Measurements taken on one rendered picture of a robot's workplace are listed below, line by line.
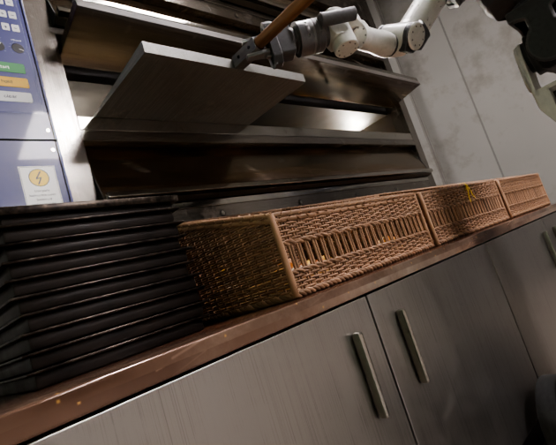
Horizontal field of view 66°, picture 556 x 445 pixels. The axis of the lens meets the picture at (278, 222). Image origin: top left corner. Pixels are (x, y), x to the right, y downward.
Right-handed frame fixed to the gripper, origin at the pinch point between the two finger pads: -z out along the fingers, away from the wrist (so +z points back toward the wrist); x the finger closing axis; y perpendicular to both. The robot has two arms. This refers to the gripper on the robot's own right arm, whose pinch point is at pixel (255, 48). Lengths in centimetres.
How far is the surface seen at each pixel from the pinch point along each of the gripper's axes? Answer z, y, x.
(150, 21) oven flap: -22.9, 9.9, -19.9
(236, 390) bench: -29, -42, 69
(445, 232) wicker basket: 37, 10, 59
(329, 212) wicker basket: -2, -18, 48
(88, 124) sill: -45.8, 12.5, 4.1
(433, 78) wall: 216, 231, -74
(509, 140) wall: 239, 202, 6
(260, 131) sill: 5.5, 47.1, 4.1
